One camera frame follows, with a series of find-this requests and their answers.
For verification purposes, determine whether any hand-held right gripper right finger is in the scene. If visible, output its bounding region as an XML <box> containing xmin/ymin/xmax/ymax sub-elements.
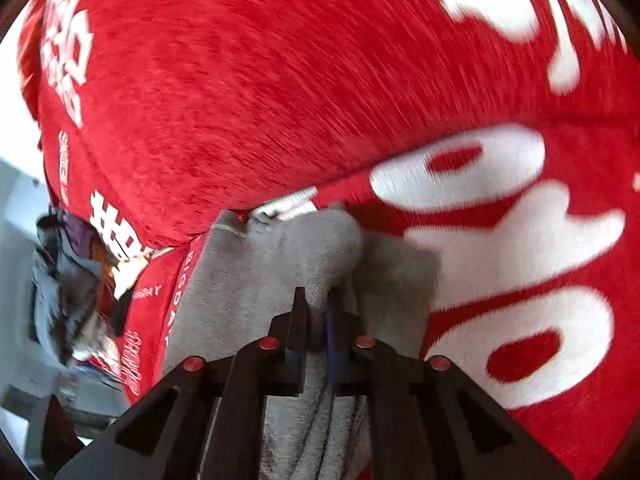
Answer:
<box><xmin>325</xmin><ymin>287</ymin><xmax>575</xmax><ymax>480</ymax></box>

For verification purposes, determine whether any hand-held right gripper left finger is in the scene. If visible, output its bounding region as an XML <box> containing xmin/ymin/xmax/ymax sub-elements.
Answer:
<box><xmin>55</xmin><ymin>287</ymin><xmax>311</xmax><ymax>480</ymax></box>

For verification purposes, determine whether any red printed blanket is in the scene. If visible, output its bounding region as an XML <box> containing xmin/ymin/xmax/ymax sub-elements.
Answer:
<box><xmin>15</xmin><ymin>0</ymin><xmax>640</xmax><ymax>480</ymax></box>

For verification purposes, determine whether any pile of mixed clothes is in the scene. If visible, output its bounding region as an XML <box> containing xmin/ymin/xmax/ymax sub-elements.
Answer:
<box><xmin>31</xmin><ymin>209</ymin><xmax>153</xmax><ymax>368</ymax></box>

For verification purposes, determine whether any grey small garment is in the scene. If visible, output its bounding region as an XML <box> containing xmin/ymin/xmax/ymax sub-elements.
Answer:
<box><xmin>160</xmin><ymin>202</ymin><xmax>443</xmax><ymax>480</ymax></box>

